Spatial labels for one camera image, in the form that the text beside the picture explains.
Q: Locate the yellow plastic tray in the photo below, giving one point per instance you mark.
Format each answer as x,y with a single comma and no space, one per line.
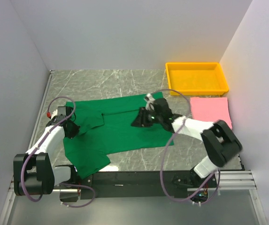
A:
196,78

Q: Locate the left side aluminium rail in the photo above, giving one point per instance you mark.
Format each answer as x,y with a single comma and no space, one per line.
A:
33,136

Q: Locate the green t shirt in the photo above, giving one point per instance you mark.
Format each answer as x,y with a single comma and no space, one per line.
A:
105,128

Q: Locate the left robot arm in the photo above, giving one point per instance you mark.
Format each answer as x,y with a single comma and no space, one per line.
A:
33,172

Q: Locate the folded pink t shirt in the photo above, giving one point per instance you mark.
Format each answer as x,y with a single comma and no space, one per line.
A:
210,109

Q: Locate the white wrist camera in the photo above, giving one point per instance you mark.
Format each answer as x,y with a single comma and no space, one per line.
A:
53,114
149,101

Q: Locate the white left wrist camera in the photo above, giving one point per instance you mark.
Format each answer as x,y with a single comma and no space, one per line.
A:
53,114

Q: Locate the aluminium extrusion rail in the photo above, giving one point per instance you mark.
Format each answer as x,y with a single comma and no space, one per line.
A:
238,180

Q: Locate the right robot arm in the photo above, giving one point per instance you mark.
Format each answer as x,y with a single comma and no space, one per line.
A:
220,142

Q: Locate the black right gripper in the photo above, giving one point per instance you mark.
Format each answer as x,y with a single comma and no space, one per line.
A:
144,117

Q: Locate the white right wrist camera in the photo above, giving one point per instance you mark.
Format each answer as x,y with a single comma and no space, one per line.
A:
149,101

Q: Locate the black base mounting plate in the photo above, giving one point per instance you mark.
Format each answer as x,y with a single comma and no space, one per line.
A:
179,184

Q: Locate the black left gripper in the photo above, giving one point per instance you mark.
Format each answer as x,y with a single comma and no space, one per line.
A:
72,129

